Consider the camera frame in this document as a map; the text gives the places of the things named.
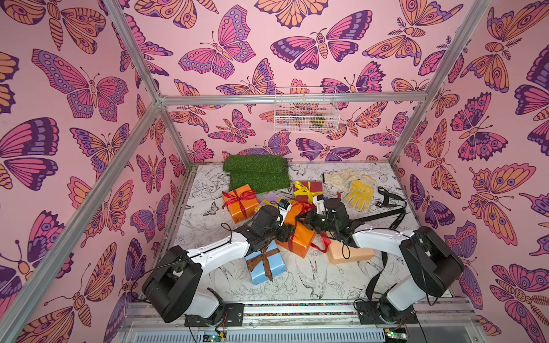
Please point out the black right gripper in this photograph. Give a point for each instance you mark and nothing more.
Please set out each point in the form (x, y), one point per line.
(312, 216)

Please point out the large orange gift box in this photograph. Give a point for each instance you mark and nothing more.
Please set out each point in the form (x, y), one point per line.
(301, 237)

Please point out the aluminium frame post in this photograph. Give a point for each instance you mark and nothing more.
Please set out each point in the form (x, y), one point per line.
(460, 39)

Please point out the small orange gift box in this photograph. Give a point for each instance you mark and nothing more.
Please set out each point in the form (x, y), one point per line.
(240, 203)

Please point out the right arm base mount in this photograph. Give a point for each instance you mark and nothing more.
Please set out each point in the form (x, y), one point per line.
(379, 313)

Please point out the brown ribbon on blue box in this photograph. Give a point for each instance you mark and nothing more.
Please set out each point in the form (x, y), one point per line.
(265, 253)

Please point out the light blue gift box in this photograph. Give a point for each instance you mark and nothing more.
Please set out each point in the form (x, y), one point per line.
(276, 263)

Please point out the yellow dotted work glove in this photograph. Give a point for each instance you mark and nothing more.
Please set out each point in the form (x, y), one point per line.
(361, 193)

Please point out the aluminium front rail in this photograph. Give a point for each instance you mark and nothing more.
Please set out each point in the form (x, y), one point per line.
(450, 320)

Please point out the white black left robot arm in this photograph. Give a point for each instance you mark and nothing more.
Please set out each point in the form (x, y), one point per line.
(172, 287)

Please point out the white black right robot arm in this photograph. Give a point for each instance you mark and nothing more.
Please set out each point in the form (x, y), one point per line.
(431, 264)

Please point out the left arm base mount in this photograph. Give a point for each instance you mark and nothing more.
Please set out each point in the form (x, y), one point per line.
(227, 315)

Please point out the peach gift box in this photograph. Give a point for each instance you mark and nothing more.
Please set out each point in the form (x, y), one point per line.
(338, 253)

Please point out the green artificial grass mat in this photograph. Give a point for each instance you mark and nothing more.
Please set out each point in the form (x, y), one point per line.
(261, 173)

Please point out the beige knit work glove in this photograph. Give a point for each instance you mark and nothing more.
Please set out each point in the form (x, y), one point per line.
(341, 181)

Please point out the dark red gift box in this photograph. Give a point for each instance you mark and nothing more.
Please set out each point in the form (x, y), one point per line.
(311, 188)

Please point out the yellow ribbon on lilac box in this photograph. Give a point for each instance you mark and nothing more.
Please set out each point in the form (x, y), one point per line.
(262, 203)

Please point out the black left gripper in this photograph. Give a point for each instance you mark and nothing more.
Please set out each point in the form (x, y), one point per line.
(285, 231)

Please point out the red ribbon on small box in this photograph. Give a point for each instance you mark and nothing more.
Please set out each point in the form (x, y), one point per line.
(238, 199)

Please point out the white wire basket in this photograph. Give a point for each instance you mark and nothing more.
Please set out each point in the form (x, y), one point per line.
(306, 113)

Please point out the lilac gift box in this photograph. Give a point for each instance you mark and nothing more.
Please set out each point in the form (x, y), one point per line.
(272, 199)

